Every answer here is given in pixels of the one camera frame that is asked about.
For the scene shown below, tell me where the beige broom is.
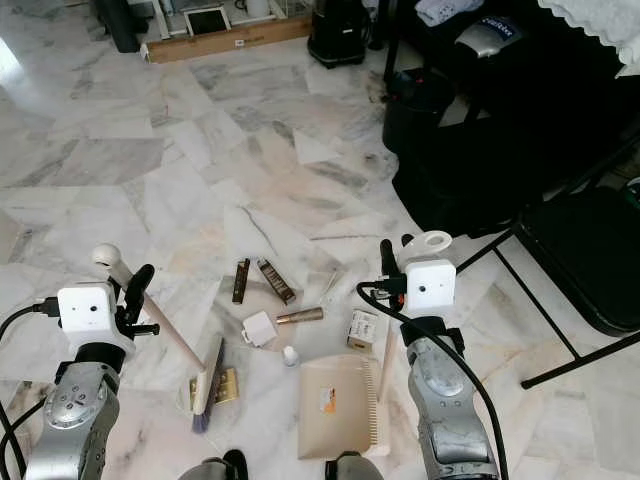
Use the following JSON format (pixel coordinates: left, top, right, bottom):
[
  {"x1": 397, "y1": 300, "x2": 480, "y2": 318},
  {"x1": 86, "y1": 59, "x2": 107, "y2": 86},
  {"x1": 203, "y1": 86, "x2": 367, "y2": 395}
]
[{"x1": 92, "y1": 244, "x2": 227, "y2": 434}]

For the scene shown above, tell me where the beige long-handled dustpan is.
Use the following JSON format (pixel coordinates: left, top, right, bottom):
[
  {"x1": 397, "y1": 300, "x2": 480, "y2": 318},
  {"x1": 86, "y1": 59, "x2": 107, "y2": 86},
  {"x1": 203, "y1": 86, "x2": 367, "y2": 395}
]
[{"x1": 298, "y1": 230, "x2": 454, "y2": 462}]

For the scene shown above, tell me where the black floor appliance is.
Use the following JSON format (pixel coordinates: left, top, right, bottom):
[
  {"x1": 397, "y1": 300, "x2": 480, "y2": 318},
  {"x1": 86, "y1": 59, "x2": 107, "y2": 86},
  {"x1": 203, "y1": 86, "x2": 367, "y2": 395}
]
[{"x1": 306, "y1": 0, "x2": 372, "y2": 69}]

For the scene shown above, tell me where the small white carton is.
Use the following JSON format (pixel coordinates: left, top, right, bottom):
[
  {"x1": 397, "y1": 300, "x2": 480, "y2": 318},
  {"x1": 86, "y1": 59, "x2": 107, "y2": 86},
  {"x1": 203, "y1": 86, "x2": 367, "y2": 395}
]
[{"x1": 348, "y1": 310, "x2": 380, "y2": 352}]

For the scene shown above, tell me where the clear plastic wrapper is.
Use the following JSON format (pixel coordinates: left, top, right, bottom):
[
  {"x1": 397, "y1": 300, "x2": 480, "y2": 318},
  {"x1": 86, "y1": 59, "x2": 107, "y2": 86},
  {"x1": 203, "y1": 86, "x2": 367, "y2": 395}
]
[{"x1": 318, "y1": 269, "x2": 348, "y2": 302}]

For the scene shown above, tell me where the bronze tube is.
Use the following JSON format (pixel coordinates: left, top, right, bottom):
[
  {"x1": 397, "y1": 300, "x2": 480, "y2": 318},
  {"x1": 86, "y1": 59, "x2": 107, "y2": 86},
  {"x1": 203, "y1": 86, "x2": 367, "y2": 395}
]
[{"x1": 276, "y1": 307, "x2": 325, "y2": 325}]

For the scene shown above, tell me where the large black bag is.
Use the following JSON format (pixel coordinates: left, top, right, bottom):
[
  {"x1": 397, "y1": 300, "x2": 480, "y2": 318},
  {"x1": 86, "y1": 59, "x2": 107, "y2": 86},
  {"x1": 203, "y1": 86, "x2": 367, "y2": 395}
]
[{"x1": 380, "y1": 0, "x2": 640, "y2": 238}]

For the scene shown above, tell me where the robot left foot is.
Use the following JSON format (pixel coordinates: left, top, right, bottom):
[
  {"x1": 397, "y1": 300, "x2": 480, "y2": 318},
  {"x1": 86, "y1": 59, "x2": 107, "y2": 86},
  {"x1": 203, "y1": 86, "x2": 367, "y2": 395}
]
[{"x1": 204, "y1": 449, "x2": 252, "y2": 480}]

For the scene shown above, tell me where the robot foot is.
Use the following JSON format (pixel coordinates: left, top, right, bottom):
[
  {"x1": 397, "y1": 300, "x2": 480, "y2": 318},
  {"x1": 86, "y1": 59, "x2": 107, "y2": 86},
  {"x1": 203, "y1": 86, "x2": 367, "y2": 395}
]
[
  {"x1": 324, "y1": 451, "x2": 387, "y2": 480},
  {"x1": 204, "y1": 449, "x2": 252, "y2": 480}
]

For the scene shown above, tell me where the black folding chair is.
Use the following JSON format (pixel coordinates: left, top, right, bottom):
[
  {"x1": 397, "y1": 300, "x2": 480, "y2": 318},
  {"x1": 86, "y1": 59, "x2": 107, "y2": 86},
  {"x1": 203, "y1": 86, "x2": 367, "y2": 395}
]
[{"x1": 455, "y1": 178, "x2": 640, "y2": 391}]

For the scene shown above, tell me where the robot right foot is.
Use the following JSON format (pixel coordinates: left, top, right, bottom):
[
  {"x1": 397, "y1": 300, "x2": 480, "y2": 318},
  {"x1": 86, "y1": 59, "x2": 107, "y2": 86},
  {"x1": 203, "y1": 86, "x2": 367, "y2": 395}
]
[{"x1": 324, "y1": 451, "x2": 387, "y2": 480}]

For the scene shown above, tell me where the silver printed pouch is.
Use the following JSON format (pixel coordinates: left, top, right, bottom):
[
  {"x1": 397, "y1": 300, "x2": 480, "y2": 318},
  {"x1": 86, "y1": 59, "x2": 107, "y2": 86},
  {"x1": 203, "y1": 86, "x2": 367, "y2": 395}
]
[{"x1": 454, "y1": 16, "x2": 527, "y2": 60}]

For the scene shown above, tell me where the long cardboard box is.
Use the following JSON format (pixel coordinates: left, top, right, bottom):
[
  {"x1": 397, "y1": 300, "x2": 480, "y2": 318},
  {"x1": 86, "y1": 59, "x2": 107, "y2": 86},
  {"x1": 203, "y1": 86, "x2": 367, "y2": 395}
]
[{"x1": 144, "y1": 15, "x2": 313, "y2": 65}]

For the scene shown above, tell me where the black cylindrical object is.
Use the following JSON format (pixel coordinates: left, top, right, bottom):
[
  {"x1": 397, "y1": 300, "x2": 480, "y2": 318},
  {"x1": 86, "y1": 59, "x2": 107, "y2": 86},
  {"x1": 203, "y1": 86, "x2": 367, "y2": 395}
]
[{"x1": 89, "y1": 0, "x2": 153, "y2": 54}]

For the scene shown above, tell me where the white framed tablet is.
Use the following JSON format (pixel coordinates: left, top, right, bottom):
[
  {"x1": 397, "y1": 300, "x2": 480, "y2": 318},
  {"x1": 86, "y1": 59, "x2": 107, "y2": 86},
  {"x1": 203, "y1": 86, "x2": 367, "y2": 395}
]
[{"x1": 182, "y1": 7, "x2": 232, "y2": 38}]

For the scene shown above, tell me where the white lace cloth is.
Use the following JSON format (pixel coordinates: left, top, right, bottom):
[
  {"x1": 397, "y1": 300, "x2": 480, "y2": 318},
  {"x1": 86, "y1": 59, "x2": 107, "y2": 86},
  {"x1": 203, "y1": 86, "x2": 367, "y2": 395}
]
[{"x1": 537, "y1": 0, "x2": 640, "y2": 52}]

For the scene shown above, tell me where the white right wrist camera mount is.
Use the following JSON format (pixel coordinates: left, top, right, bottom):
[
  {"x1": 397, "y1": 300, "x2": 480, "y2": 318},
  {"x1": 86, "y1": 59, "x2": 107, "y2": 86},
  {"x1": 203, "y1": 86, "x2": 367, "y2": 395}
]
[{"x1": 403, "y1": 257, "x2": 458, "y2": 319}]

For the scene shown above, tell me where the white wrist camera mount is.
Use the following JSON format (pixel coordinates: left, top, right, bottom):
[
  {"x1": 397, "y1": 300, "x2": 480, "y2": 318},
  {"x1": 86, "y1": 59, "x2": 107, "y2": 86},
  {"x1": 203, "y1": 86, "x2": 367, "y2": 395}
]
[
  {"x1": 57, "y1": 284, "x2": 117, "y2": 347},
  {"x1": 403, "y1": 257, "x2": 458, "y2": 319}
]

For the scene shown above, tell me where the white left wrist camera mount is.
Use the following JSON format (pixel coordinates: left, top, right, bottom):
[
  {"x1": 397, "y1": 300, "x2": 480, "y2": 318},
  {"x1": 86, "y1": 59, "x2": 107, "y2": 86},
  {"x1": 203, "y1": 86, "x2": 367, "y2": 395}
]
[{"x1": 57, "y1": 284, "x2": 117, "y2": 347}]

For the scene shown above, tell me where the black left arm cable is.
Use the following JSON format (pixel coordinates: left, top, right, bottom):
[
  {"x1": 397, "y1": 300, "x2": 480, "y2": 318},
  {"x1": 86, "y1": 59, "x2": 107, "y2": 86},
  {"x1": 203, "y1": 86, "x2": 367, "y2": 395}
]
[{"x1": 0, "y1": 298, "x2": 63, "y2": 480}]

